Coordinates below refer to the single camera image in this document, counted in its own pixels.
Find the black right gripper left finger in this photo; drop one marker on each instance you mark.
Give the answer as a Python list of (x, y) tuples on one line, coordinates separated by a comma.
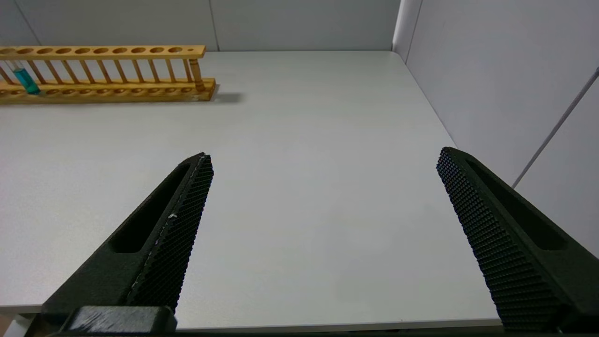
[(149, 262)]

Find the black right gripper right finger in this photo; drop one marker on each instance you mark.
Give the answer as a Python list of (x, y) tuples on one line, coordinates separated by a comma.
[(519, 252)]

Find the blue pigment test tube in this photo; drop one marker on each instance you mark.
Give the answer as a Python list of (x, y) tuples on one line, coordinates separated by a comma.
[(27, 80)]

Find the wooden test tube rack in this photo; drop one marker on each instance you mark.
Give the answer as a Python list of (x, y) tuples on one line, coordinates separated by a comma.
[(107, 89)]

